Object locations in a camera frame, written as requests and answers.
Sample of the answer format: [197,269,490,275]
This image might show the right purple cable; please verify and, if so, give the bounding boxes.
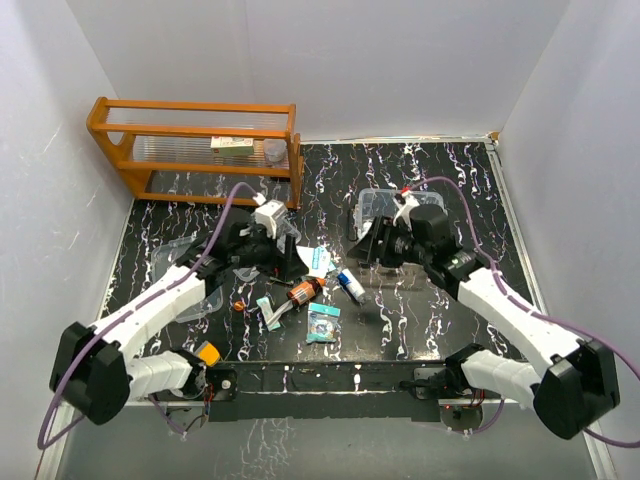
[407,176,640,449]

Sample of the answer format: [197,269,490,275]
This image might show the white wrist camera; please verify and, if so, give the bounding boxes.
[253,200,288,239]
[392,187,420,228]

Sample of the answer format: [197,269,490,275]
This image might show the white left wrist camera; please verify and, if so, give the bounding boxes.
[253,200,288,239]

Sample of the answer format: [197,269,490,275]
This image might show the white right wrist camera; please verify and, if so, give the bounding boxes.
[392,187,420,228]

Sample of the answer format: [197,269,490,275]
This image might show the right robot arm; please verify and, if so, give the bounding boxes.
[347,204,620,439]

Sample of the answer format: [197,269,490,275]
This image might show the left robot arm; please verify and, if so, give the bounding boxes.
[49,222,308,425]

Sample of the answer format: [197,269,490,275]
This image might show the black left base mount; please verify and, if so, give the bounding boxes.
[159,364,238,402]

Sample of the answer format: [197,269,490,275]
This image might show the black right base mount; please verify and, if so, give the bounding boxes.
[398,367,478,400]

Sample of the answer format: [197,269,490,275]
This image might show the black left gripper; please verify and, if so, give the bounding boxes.
[230,222,308,281]

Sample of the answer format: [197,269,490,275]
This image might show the teal bandage packet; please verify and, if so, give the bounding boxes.
[306,303,341,344]

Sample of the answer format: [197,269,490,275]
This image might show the orange wooden shelf rack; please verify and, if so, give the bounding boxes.
[86,97,304,209]

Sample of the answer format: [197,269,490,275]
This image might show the clear divider tray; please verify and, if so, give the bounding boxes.
[234,215,301,281]

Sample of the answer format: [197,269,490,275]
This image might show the clear box lid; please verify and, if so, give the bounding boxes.
[150,235,224,324]

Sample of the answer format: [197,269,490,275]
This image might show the purple cable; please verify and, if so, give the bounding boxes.
[37,181,264,449]
[407,176,640,449]

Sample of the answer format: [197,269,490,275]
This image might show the white blue medicine box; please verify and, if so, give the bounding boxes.
[297,246,336,278]

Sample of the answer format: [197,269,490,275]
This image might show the small clear round jar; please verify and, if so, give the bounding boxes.
[263,139,288,166]

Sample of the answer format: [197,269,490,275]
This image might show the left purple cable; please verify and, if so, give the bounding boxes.
[37,181,264,449]

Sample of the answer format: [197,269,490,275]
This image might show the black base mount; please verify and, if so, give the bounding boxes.
[159,364,238,402]
[398,367,478,400]

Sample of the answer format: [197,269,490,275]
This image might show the green white medicine box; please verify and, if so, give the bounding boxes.
[210,136,254,157]

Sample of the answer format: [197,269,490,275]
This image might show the teal white sachet strips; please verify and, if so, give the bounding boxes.
[256,297,293,331]

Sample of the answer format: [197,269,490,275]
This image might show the brown medicine bottle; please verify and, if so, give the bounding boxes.
[287,277,326,306]

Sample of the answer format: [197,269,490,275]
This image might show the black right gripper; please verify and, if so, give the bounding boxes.
[348,216,431,269]

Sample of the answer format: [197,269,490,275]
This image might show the aluminium frame rail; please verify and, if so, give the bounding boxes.
[38,381,616,479]

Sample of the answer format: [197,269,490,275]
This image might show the white blue tube bottle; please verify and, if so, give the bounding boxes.
[337,269,366,304]

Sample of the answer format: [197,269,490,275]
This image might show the clear first aid box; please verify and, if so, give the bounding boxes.
[352,188,446,241]

